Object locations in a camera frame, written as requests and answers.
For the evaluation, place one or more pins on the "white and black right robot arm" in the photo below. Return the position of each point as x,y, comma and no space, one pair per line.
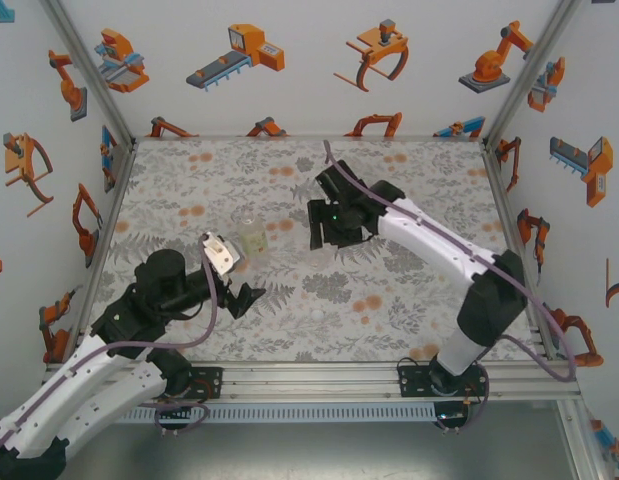
489,300

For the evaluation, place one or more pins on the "thin aluminium table edge rail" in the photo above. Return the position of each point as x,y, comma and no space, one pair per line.
309,137

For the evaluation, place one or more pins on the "short aluminium frame post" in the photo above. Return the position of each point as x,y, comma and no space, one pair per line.
581,440

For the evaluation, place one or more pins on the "aluminium table side rail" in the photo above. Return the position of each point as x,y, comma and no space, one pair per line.
124,170
508,210

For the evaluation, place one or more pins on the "floral patterned table mat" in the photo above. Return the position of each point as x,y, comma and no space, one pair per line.
199,170

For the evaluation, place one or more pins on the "slanted aluminium frame post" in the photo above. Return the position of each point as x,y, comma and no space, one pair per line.
91,75
531,75

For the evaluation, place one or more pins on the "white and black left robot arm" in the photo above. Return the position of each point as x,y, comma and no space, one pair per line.
54,395

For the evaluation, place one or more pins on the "clear bottle pale green label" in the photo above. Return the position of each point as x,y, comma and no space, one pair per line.
254,242

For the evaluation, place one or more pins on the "long aluminium base rail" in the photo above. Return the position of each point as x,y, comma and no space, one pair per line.
309,380

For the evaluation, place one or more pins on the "circuit board with green light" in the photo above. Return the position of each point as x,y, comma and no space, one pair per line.
451,416
175,407

